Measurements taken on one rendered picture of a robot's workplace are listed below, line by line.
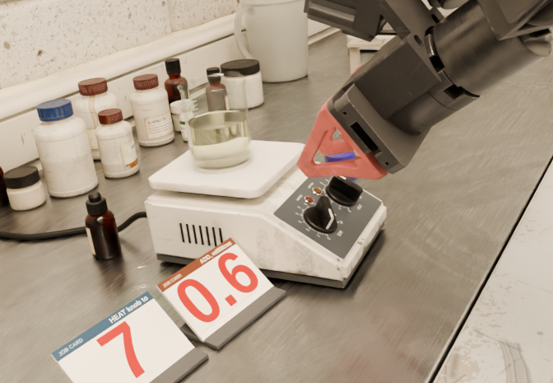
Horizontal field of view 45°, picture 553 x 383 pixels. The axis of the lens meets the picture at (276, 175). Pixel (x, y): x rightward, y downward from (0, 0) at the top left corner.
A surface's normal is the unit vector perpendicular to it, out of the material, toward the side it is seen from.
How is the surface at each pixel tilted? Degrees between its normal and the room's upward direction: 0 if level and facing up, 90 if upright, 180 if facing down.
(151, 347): 40
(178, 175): 0
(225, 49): 90
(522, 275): 0
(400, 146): 55
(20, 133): 90
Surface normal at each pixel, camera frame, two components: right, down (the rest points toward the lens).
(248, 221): -0.41, 0.38
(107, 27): 0.85, 0.11
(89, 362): 0.43, -0.60
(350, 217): 0.37, -0.76
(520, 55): -0.11, 0.79
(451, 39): -0.75, -0.02
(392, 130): 0.61, -0.42
